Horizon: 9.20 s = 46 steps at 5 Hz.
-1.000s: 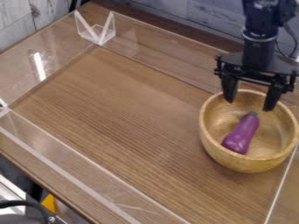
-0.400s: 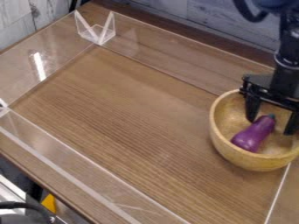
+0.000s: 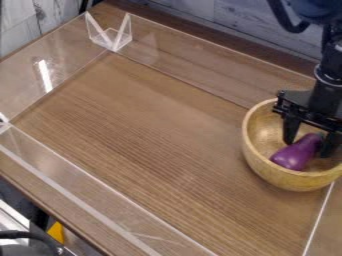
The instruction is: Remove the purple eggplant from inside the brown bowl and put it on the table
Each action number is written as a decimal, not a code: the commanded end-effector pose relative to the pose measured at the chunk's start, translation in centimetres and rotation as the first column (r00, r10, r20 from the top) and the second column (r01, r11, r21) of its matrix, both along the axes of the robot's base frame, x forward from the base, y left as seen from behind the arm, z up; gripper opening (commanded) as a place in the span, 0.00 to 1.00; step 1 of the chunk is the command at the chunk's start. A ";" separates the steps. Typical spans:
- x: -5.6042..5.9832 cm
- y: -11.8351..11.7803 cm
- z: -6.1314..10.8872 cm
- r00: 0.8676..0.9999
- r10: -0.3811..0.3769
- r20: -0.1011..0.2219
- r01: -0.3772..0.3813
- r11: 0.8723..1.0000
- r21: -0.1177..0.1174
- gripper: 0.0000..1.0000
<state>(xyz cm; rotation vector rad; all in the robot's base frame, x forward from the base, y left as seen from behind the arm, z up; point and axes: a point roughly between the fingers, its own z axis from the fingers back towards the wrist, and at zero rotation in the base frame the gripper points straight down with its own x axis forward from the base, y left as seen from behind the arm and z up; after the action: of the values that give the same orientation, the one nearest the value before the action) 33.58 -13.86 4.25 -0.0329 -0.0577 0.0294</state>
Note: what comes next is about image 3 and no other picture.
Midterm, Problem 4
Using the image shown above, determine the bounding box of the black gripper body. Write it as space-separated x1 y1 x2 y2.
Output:
272 90 342 132

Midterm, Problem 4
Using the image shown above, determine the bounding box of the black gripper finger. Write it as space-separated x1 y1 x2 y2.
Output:
283 115 300 145
319 131 342 158

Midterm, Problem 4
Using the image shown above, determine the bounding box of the brown wooden bowl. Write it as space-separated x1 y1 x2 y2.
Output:
242 98 342 192

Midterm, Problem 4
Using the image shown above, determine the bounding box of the purple toy eggplant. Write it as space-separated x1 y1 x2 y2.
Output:
270 133 323 171

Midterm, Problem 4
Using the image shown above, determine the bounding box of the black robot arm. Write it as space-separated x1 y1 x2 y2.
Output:
267 0 342 158

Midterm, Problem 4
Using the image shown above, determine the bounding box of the clear acrylic enclosure wall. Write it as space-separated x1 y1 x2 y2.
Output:
0 14 342 256

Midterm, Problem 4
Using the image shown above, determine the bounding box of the clear acrylic corner bracket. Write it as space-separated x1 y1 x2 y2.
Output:
84 13 132 52

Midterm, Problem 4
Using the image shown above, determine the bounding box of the black cable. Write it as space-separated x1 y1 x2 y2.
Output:
0 230 59 256

